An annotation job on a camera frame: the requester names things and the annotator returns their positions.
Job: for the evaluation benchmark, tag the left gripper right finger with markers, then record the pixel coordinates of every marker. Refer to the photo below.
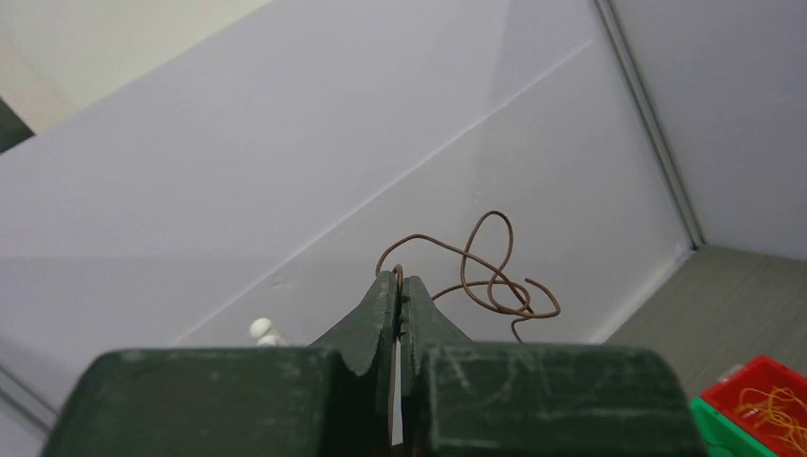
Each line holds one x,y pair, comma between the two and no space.
466,398

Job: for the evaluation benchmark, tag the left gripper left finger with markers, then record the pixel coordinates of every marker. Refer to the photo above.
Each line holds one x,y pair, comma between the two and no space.
331,398

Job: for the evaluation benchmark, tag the green plastic bin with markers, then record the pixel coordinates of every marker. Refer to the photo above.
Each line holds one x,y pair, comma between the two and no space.
722,437

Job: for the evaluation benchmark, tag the red plastic bin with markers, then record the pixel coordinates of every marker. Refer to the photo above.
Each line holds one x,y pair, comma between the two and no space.
768,401

